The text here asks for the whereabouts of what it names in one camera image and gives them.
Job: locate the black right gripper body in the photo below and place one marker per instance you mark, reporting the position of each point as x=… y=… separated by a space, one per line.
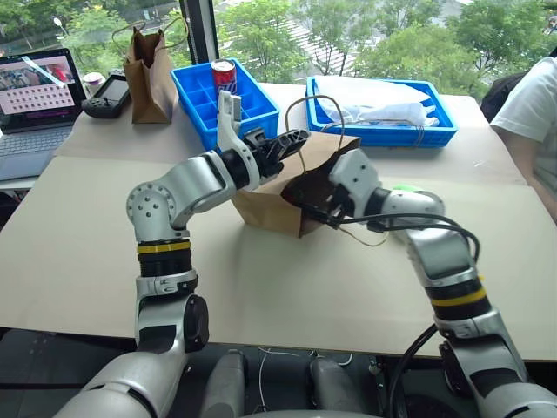
x=324 y=208

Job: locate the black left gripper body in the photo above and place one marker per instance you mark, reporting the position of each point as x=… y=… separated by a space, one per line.
x=260 y=150

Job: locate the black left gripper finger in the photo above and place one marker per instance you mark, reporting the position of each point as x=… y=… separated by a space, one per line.
x=296 y=137
x=274 y=157

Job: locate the brown paper bag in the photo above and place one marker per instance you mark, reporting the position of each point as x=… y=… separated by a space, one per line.
x=270 y=209
x=148 y=87

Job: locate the person's bare forearm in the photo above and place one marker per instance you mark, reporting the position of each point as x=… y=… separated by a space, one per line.
x=520 y=157

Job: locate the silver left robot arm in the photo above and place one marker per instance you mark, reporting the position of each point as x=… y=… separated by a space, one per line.
x=196 y=178

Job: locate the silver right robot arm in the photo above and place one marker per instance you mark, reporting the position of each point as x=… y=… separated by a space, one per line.
x=435 y=252

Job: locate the white plastic bag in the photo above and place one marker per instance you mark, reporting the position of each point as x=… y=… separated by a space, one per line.
x=383 y=106

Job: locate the brown paper bag standing upright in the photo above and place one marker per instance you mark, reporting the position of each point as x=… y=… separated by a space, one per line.
x=148 y=87

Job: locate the blue divided plastic bin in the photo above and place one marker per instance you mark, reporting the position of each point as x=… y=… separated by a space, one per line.
x=261 y=102

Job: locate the red soda can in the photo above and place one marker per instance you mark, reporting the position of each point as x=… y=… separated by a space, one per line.
x=224 y=76

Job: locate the blue plastic crate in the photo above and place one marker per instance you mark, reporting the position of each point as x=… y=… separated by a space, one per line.
x=378 y=132

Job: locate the black handheld controller with screen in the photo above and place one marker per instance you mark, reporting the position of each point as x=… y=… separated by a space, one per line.
x=109 y=98

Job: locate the grey rounded robot leg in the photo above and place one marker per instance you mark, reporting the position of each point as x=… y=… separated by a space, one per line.
x=333 y=387
x=226 y=385

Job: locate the white cup with purple lid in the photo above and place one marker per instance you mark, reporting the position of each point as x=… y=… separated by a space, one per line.
x=93 y=82

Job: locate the black chair back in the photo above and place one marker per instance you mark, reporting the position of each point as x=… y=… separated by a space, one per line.
x=500 y=96

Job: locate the person in white shirt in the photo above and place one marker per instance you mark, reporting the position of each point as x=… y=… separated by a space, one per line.
x=531 y=109

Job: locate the grey laptop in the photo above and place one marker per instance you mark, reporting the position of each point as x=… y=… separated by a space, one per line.
x=35 y=100

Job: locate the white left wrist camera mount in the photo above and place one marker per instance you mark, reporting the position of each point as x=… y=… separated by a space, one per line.
x=227 y=126

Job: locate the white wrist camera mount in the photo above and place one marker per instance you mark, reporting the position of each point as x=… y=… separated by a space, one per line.
x=227 y=126
x=354 y=172

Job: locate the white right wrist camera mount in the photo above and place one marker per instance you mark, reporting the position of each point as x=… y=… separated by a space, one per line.
x=354 y=172

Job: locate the black window frame post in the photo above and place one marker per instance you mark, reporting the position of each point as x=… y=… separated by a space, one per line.
x=202 y=35

